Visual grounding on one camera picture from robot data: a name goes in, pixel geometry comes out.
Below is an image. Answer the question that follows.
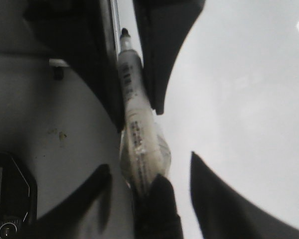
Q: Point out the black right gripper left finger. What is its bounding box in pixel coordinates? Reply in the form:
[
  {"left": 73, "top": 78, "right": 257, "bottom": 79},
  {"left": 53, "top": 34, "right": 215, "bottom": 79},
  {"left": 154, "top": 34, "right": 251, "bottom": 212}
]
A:
[{"left": 22, "top": 164, "right": 183, "bottom": 239}]

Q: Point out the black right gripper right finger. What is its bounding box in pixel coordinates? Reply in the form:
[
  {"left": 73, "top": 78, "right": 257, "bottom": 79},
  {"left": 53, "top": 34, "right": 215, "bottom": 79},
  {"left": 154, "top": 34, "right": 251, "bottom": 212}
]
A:
[{"left": 190, "top": 152, "right": 299, "bottom": 239}]

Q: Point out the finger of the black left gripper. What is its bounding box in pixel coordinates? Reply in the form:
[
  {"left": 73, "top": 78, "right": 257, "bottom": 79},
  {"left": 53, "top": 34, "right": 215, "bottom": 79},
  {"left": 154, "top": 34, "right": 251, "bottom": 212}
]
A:
[
  {"left": 23, "top": 0, "right": 125, "bottom": 131},
  {"left": 133, "top": 0, "right": 205, "bottom": 115}
]

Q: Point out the white black whiteboard marker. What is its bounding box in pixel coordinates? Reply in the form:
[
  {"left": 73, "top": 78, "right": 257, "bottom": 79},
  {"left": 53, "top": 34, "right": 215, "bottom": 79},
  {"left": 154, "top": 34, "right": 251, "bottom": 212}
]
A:
[{"left": 118, "top": 28, "right": 171, "bottom": 197}]

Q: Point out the white glossy whiteboard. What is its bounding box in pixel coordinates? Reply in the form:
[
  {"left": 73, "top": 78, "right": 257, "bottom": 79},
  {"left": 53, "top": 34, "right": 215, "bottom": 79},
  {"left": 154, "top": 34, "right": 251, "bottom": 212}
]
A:
[{"left": 114, "top": 0, "right": 299, "bottom": 239}]

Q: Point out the black glossy camera module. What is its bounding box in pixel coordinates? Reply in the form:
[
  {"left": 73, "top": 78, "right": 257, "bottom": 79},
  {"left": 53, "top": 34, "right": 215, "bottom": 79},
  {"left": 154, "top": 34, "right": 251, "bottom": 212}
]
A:
[{"left": 0, "top": 152, "right": 37, "bottom": 239}]

